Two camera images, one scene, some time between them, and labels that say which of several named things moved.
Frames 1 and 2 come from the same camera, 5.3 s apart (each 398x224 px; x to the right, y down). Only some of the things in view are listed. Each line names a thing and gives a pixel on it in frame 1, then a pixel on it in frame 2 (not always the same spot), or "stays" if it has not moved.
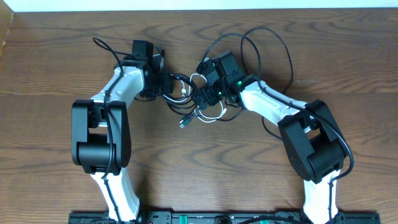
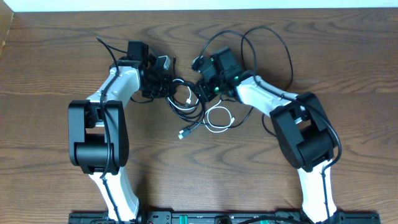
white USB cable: (184, 94) -> (188, 101)
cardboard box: (6, 15) stays
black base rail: (221, 218) stays
